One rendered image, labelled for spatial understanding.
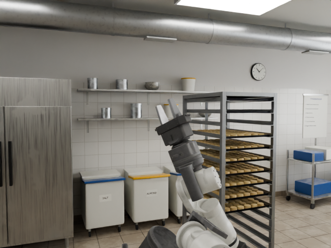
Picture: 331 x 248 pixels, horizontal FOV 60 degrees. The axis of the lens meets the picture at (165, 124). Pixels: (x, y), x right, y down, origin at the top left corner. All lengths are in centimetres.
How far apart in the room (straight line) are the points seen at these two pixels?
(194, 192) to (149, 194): 334
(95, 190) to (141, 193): 62
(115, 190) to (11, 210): 124
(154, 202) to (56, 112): 182
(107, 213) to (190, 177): 333
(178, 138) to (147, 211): 341
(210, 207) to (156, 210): 337
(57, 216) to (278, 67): 453
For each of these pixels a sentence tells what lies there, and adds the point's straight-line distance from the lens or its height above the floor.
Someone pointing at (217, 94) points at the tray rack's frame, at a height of 180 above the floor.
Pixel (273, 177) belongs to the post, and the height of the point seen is 118.
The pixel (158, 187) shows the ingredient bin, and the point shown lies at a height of 59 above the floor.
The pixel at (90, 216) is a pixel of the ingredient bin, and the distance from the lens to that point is 405.
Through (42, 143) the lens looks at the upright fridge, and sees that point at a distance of 357.
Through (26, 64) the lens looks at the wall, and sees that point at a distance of 452.
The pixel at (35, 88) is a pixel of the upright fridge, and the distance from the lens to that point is 360.
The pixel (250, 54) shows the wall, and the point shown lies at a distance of 559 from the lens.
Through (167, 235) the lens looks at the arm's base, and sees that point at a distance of 78.
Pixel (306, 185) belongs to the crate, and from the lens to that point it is 574.
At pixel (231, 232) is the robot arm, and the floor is 133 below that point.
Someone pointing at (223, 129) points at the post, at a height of 156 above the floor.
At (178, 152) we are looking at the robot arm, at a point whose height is 158.
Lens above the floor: 170
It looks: 3 degrees down
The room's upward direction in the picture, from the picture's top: straight up
